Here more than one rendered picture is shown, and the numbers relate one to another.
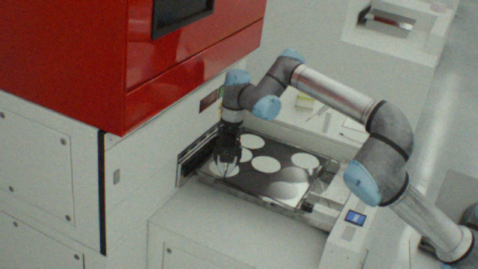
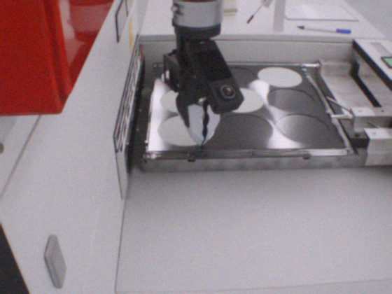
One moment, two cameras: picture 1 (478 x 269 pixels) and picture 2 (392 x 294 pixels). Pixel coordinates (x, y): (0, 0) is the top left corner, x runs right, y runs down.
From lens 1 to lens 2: 103 cm
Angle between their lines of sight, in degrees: 20
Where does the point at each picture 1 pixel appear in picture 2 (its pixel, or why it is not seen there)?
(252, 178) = (243, 127)
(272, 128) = not seen: hidden behind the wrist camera
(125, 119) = (57, 12)
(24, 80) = not seen: outside the picture
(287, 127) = (224, 40)
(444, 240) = not seen: outside the picture
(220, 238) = (268, 258)
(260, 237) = (318, 221)
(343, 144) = (313, 39)
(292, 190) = (313, 124)
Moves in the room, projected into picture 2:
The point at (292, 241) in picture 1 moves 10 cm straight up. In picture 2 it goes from (362, 204) to (376, 159)
